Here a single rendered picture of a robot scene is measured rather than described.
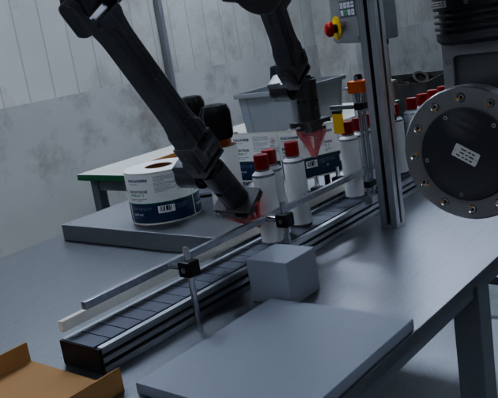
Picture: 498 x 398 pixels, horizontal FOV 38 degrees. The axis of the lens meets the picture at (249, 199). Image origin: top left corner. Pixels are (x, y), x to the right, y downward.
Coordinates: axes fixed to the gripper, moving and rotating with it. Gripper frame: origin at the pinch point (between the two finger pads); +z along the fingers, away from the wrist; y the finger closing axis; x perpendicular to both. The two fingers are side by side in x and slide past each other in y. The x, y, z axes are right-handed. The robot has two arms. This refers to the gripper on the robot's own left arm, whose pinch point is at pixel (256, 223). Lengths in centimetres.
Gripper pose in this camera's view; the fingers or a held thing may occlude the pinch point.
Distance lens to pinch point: 161.6
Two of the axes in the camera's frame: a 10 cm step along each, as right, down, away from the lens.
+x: -3.9, 8.0, -4.5
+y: -7.9, -0.3, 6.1
